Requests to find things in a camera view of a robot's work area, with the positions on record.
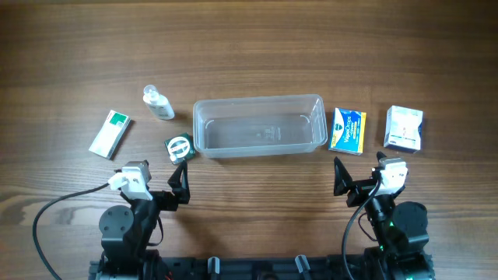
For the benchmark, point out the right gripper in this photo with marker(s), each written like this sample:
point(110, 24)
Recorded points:
point(362, 187)

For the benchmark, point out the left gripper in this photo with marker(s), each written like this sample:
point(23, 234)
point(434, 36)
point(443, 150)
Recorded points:
point(164, 197)

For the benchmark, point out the green round floss pack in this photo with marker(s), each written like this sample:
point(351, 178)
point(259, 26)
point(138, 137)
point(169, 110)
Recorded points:
point(180, 148)

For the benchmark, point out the blue yellow VapoDrops box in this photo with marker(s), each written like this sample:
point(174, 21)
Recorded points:
point(347, 131)

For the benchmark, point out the white blue medicine box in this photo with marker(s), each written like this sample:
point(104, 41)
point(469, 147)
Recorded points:
point(403, 129)

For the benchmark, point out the white plastic bottle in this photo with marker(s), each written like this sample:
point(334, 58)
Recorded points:
point(158, 104)

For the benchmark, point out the white green medicine box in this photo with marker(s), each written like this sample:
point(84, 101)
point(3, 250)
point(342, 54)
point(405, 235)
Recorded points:
point(110, 134)

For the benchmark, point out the clear plastic container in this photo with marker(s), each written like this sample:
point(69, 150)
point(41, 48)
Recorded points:
point(259, 126)

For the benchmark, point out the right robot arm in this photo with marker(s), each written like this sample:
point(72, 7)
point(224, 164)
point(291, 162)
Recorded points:
point(400, 230)

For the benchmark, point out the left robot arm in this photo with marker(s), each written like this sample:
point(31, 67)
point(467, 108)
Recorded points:
point(128, 252)

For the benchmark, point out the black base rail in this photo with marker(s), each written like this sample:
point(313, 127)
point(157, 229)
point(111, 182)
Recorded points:
point(330, 267)

